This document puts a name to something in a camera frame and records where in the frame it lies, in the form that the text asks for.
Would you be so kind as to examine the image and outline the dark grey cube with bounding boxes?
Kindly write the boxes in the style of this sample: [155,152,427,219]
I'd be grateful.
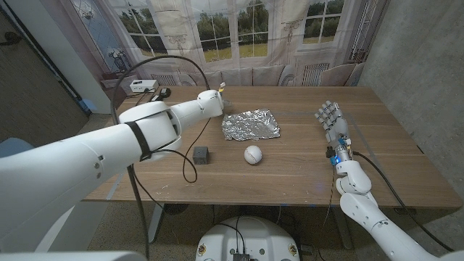
[192,146,210,165]

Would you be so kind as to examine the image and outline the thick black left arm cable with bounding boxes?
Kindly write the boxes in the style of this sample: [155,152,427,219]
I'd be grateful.
[110,54,212,260]

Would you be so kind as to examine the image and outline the black door handle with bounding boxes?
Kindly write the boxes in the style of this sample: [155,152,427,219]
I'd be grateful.
[0,31,22,47]

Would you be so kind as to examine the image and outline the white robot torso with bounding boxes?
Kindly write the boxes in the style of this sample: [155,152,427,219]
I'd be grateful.
[195,216,301,261]

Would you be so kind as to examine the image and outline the crinkled aluminum foil sheet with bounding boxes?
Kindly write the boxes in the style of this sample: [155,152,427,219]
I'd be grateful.
[221,109,281,142]

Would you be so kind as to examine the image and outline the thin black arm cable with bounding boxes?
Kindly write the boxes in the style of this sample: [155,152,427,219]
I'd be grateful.
[317,165,336,261]
[132,117,212,215]

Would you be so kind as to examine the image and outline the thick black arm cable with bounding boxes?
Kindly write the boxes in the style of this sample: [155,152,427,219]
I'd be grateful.
[110,54,212,260]
[352,151,455,252]

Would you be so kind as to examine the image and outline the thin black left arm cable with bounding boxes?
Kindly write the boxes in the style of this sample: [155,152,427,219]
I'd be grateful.
[132,117,212,215]

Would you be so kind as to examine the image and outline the black power strip cable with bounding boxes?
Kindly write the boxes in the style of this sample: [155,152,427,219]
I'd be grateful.
[125,88,157,109]

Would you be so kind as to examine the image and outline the white ball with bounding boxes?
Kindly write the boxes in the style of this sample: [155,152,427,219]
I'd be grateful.
[244,145,263,165]

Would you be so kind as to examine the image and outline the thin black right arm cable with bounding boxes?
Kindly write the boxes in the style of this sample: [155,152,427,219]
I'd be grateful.
[317,165,336,261]

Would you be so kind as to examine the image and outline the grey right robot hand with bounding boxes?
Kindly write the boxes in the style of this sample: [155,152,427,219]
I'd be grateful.
[314,100,355,165]

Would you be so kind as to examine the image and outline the blue chair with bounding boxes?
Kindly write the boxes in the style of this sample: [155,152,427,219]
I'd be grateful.
[0,136,36,160]

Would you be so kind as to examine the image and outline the printed window backdrop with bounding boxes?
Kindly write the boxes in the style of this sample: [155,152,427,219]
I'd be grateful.
[39,0,391,88]

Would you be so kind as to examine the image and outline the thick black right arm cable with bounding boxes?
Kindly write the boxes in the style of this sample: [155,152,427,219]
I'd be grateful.
[352,151,455,252]

